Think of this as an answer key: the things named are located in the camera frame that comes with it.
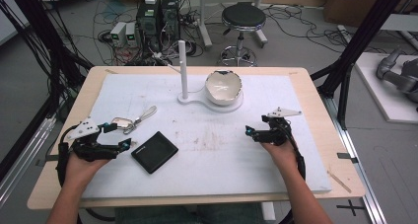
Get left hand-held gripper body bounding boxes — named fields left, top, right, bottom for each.
left=66, top=116, right=119, bottom=163

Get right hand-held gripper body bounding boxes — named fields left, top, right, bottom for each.
left=258, top=107, right=303, bottom=147

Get silver square keychain with strap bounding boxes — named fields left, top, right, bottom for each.
left=110, top=105, right=159, bottom=135

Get person's right hand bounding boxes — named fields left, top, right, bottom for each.
left=260, top=139, right=300, bottom=179

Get person's left hand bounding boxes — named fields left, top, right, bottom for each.
left=63, top=151, right=112, bottom=191

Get black wallet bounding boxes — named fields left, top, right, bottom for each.
left=130, top=130, right=179, bottom=175

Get white foam mat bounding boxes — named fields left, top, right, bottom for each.
left=81, top=72, right=333, bottom=199

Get light wooden table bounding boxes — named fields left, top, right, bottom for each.
left=27, top=65, right=367, bottom=211

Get white ceramic bowl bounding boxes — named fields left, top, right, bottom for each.
left=204, top=69, right=244, bottom=107

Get black tape piece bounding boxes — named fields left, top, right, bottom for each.
left=336, top=152, right=360, bottom=165

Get white table leg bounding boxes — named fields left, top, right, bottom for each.
left=260, top=201, right=277, bottom=222

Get beige tape strip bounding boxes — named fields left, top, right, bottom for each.
left=326, top=170, right=353, bottom=194

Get person's blue jeans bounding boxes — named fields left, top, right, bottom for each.
left=113, top=203, right=265, bottom=224

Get grey box with green display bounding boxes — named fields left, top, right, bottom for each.
left=109, top=21, right=128, bottom=44
left=125, top=22, right=138, bottom=43

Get black tape cross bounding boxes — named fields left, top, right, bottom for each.
left=335, top=198, right=367, bottom=217

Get white board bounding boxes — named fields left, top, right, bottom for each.
left=354, top=51, right=418, bottom=125

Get black round stool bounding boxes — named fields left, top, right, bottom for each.
left=218, top=1, right=268, bottom=67

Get black computer tower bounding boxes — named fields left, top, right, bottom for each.
left=160, top=0, right=180, bottom=50
left=135, top=0, right=163, bottom=53

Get white metal stand leg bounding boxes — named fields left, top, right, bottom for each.
left=196, top=0, right=214, bottom=49

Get brown cardboard box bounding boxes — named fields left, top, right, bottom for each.
left=322, top=0, right=418, bottom=29

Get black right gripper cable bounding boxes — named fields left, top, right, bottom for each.
left=284, top=119, right=308, bottom=183

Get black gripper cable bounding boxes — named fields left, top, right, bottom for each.
left=54, top=124, right=80, bottom=189
left=284, top=119, right=308, bottom=183

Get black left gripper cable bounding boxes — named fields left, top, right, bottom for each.
left=54, top=124, right=80, bottom=189

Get aluminium rail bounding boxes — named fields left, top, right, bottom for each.
left=318, top=94, right=388, bottom=224
left=0, top=115, right=57, bottom=207

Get white stand with post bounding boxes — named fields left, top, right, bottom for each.
left=167, top=39, right=245, bottom=114

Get tangle of black floor cables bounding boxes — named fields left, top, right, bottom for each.
left=262, top=3, right=388, bottom=55

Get black frame post with cables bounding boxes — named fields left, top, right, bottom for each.
left=0, top=0, right=95, bottom=119

